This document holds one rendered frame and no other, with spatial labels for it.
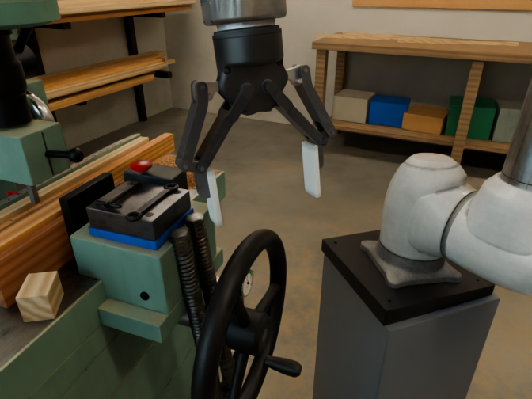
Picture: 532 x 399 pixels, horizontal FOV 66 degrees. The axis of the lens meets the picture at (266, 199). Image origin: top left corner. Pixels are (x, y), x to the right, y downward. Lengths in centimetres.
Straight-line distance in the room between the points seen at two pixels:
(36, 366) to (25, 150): 26
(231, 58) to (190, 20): 395
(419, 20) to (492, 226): 289
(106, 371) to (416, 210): 64
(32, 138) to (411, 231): 72
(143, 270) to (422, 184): 59
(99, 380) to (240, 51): 47
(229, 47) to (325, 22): 334
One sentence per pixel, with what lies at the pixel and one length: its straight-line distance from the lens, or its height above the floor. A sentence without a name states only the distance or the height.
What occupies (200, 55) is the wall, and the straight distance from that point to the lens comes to 438.
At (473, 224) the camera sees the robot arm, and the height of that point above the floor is 84.
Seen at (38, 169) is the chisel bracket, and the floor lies 102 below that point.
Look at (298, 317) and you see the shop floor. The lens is 179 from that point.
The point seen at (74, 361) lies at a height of 83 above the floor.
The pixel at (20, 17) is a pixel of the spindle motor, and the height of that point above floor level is 121.
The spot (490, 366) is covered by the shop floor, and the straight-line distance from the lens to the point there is 181.
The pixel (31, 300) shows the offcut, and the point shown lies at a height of 93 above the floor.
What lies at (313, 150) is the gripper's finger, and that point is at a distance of 52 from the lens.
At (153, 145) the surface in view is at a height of 94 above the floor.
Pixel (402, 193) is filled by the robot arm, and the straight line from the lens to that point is 92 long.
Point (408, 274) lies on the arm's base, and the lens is 100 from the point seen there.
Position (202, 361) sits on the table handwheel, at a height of 88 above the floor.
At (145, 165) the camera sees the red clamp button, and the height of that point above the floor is 102.
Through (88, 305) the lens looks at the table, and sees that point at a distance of 58.
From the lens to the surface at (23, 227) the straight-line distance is 60.
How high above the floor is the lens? 125
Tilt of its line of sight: 28 degrees down
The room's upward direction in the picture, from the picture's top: straight up
